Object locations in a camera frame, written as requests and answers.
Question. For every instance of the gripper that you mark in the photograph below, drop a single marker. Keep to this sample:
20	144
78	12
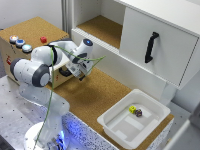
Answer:
78	67

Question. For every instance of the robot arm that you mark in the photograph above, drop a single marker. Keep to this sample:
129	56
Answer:
31	71

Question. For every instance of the white cabinet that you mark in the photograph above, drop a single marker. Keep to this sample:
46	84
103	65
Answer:
100	30

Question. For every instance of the pink block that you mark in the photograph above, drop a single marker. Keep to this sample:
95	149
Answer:
43	39

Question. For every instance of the green button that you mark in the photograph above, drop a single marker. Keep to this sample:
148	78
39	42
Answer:
26	48

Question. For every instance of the blue button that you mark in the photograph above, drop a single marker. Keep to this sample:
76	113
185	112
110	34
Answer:
20	42

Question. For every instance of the yellow block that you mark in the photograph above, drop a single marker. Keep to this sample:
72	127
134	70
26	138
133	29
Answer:
132	109

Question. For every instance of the red button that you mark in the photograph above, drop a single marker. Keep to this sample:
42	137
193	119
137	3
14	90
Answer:
13	39

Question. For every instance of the purple block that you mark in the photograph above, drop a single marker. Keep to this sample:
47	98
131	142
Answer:
138	113

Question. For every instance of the white plastic box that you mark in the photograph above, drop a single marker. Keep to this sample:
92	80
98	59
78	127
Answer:
133	128

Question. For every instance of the white sliding door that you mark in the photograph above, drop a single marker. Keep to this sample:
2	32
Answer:
173	50

